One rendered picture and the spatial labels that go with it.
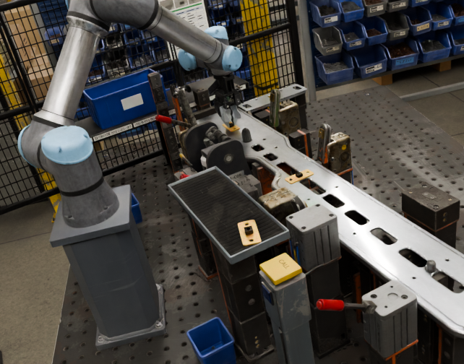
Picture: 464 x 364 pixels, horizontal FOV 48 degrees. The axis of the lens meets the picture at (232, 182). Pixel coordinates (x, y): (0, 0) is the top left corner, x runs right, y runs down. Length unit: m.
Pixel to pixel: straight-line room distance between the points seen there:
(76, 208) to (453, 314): 0.90
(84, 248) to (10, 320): 1.73
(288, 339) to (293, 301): 0.10
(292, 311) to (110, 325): 0.69
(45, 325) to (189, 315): 1.44
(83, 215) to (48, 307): 1.71
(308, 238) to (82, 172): 0.58
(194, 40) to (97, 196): 0.52
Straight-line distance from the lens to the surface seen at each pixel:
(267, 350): 1.47
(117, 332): 1.61
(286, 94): 2.19
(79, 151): 1.33
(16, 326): 3.05
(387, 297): 1.07
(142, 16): 1.42
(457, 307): 1.15
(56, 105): 1.47
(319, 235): 1.20
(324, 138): 1.64
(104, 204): 1.41
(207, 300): 1.66
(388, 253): 1.27
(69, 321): 1.78
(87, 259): 1.44
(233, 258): 1.04
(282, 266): 1.00
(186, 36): 1.52
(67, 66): 1.48
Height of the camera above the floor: 1.80
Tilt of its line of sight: 30 degrees down
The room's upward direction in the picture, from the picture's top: 12 degrees counter-clockwise
